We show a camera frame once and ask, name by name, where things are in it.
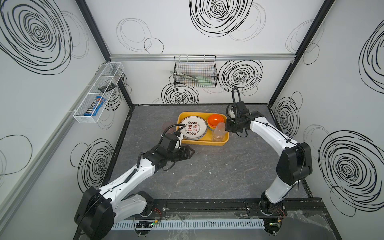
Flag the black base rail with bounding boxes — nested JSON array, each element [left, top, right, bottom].
[[151, 198, 326, 217]]

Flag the orange bowl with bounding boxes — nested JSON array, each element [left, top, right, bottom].
[[207, 114, 225, 129]]

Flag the blue candy packet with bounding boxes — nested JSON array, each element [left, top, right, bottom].
[[84, 97, 105, 116]]

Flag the green item in basket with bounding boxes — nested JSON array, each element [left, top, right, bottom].
[[197, 76, 216, 87]]

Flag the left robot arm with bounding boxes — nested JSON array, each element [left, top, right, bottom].
[[74, 133, 195, 240]]

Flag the white wire shelf basket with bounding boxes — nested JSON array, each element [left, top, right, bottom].
[[74, 62, 124, 124]]

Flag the black remote control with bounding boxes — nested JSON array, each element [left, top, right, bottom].
[[98, 83, 116, 93]]

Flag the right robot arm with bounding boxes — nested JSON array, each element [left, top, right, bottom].
[[226, 101, 313, 216]]

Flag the yellow plastic bin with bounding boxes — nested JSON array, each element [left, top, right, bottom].
[[178, 112, 230, 146]]

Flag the white slotted cable duct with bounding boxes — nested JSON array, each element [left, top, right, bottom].
[[112, 219, 265, 231]]

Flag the metal tongs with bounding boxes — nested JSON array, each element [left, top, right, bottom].
[[170, 71, 199, 83]]

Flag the black wire basket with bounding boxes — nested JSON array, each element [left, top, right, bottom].
[[173, 55, 219, 88]]

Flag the pink translucent cup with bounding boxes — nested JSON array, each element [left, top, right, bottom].
[[163, 121, 175, 134]]

